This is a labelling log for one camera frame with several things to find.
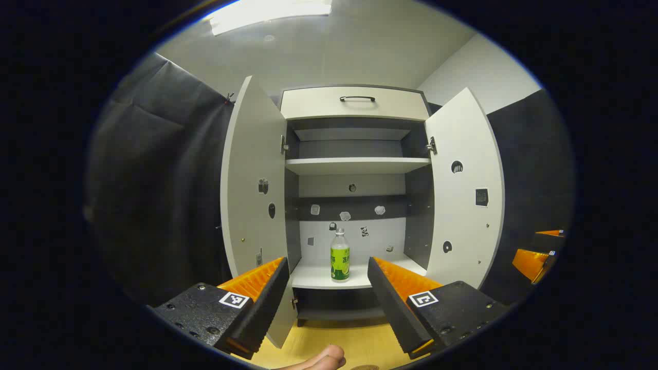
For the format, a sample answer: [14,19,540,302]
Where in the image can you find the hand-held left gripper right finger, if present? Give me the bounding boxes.
[367,256,509,360]

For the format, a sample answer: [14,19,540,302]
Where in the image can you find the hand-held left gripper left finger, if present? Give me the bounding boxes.
[147,257,290,360]

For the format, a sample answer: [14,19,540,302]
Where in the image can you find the green label plastic bottle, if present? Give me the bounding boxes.
[330,229,351,283]

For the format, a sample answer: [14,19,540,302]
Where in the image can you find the white cabinet door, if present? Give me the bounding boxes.
[424,87,506,291]
[220,76,301,350]

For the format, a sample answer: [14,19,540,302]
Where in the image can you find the white cabinet shelf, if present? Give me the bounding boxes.
[290,257,428,290]
[285,157,431,176]

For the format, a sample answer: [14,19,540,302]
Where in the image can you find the white cabinet drawer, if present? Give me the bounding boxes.
[280,86,430,122]

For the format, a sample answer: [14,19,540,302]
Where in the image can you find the black backdrop cloth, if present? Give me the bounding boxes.
[85,51,574,306]

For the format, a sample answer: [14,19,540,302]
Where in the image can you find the ceiling light panel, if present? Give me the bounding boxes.
[208,0,333,36]

